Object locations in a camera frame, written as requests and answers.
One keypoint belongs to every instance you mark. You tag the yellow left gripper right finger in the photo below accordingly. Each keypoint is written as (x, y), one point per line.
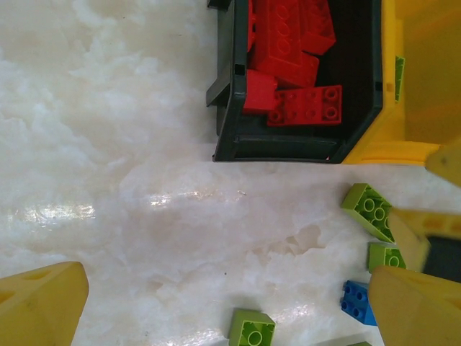
(421, 313)

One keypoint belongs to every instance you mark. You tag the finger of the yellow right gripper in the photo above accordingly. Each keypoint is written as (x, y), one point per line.
(410, 241)
(446, 164)

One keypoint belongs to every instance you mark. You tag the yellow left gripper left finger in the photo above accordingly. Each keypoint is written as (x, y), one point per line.
(39, 310)

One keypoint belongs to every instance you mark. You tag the lime two-by-two brick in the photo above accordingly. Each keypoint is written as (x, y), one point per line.
(248, 320)
(378, 256)

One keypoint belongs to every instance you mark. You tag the lime two-by-four brick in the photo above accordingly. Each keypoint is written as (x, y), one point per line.
(360, 205)

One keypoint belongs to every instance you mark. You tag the blue two-by-two brick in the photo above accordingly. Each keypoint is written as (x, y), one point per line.
(354, 302)

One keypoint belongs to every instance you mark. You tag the yellow plastic bin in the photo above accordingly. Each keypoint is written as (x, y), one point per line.
(425, 72)

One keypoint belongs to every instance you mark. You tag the black plastic bin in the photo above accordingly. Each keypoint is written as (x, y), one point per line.
(225, 119)

